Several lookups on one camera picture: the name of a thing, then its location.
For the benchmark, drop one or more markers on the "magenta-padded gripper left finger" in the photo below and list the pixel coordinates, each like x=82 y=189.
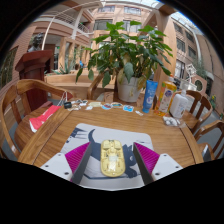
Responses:
x=60 y=165

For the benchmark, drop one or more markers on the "blue squeeze tube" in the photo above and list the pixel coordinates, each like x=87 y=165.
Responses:
x=149 y=96

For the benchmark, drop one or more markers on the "white mouse pad, dark cat print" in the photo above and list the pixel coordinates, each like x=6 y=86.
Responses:
x=136 y=138

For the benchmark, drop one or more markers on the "white outdoor sculpture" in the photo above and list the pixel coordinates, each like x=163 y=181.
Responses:
x=191 y=73

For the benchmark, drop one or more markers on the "dark red wooden pedestal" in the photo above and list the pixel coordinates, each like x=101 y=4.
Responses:
x=36 y=70

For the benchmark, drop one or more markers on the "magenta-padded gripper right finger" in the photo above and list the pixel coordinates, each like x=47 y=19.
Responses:
x=163 y=165

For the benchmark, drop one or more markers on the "green potted plant, white pot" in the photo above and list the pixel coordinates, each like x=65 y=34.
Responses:
x=130 y=56

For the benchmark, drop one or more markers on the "yellow computer mouse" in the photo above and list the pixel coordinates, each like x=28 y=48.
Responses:
x=113 y=160

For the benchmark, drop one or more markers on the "red bag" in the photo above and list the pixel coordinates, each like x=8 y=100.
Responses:
x=43 y=118

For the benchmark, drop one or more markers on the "dark bust statue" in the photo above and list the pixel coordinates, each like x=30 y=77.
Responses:
x=36 y=42

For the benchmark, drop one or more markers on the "clear white pump bottle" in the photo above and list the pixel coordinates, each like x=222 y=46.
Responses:
x=178 y=105

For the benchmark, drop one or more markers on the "small white packet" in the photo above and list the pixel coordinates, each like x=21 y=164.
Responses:
x=171 y=121

